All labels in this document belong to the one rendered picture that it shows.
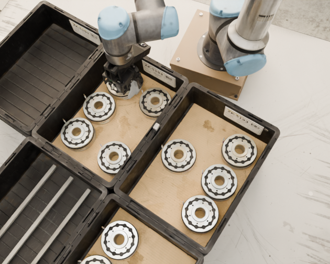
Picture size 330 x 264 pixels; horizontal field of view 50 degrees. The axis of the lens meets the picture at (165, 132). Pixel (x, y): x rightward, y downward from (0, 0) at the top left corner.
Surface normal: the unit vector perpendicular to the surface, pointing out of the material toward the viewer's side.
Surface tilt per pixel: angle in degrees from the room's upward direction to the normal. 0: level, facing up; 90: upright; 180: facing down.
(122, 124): 0
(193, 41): 2
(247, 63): 95
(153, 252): 0
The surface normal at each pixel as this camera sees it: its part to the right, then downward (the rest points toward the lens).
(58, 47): -0.06, -0.38
